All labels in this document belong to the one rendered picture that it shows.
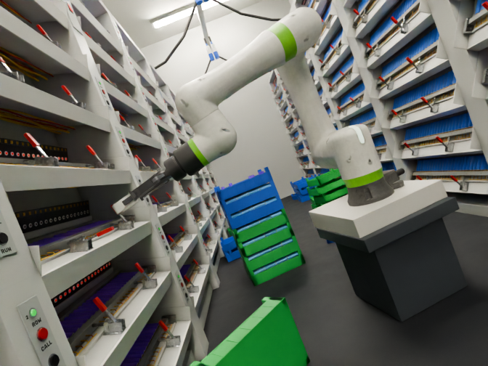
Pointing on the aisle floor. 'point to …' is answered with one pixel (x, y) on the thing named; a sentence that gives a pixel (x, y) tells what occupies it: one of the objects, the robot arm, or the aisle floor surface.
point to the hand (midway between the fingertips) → (125, 202)
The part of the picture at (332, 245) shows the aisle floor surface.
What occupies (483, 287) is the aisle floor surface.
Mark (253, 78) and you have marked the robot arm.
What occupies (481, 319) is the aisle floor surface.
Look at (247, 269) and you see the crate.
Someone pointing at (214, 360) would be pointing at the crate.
